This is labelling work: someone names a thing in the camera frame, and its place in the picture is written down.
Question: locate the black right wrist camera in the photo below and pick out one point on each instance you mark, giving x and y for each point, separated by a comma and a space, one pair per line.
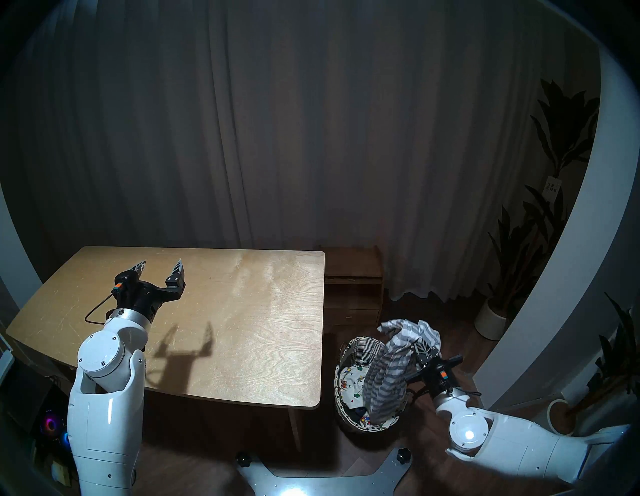
442, 376

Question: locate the black base knob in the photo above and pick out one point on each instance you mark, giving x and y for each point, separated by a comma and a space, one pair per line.
243, 460
403, 455

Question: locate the leafy plant cylindrical white pot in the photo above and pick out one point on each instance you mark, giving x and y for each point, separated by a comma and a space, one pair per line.
562, 417

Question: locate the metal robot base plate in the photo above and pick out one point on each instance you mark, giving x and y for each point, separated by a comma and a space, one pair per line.
320, 485

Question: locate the cream bear-print garment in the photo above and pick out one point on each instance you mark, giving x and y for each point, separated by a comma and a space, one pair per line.
352, 385

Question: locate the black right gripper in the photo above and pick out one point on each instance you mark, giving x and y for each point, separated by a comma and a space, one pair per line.
430, 372

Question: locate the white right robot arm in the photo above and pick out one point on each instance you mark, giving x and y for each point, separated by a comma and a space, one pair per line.
500, 440

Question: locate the light wooden table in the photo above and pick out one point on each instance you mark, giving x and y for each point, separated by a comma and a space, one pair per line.
225, 325

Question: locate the white plant tag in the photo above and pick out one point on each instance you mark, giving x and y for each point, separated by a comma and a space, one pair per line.
551, 186

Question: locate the grey white striped garment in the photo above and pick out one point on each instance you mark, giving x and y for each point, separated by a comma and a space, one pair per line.
392, 375

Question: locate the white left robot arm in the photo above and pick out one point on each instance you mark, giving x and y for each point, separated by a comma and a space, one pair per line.
105, 400

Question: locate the small yellowish box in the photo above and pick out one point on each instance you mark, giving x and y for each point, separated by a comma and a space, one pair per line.
60, 474

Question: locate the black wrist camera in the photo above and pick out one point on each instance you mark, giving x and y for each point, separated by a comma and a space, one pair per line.
121, 290
442, 376

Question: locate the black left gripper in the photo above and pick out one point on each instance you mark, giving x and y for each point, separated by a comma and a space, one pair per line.
145, 297

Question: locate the white panel device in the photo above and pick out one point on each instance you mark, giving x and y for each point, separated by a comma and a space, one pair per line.
5, 357

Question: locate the woven laundry hamper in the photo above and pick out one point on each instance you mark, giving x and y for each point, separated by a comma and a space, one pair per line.
357, 347

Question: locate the tall potted plant white pot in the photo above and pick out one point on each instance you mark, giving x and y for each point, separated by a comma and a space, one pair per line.
515, 270

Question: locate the computer case with RGB fans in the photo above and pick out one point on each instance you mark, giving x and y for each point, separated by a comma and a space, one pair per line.
50, 425

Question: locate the grey pleated curtain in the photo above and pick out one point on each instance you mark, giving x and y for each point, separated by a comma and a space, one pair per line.
300, 125

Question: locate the brown wooden nightstand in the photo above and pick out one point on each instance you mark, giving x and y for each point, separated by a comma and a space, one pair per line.
352, 285

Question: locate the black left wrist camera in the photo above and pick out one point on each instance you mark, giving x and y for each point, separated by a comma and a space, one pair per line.
121, 290

